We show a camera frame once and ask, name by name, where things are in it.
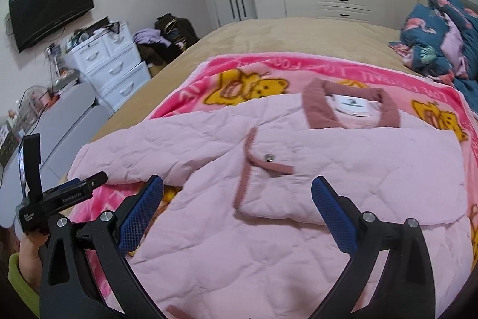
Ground pink quilted jacket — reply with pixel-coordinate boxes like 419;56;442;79
66;77;473;319

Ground green sleeve forearm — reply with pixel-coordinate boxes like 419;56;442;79
8;253;40;318

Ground purple clothes pile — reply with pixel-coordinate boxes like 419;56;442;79
133;28;172;47

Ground person's left hand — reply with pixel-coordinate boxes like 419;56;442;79
19;231;49;294

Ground grey low cabinet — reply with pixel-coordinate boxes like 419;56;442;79
1;83;109;228

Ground white drawer chest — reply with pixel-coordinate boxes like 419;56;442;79
65;21;151;114

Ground pink bear fleece blanket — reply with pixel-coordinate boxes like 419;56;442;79
69;51;478;312

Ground black bag on floor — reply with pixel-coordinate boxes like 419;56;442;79
155;13;199;51

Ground tan bed cover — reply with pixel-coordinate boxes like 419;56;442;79
59;16;416;186

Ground blue floral duvet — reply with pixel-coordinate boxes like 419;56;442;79
389;0;477;112

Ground black wall television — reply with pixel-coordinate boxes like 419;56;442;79
9;0;94;52

